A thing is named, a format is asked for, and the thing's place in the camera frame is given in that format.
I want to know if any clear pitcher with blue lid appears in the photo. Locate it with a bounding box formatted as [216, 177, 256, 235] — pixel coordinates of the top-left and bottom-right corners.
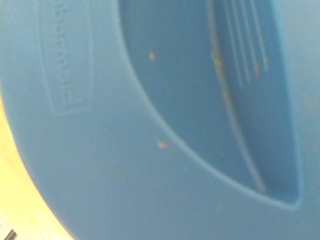
[0, 0, 320, 240]

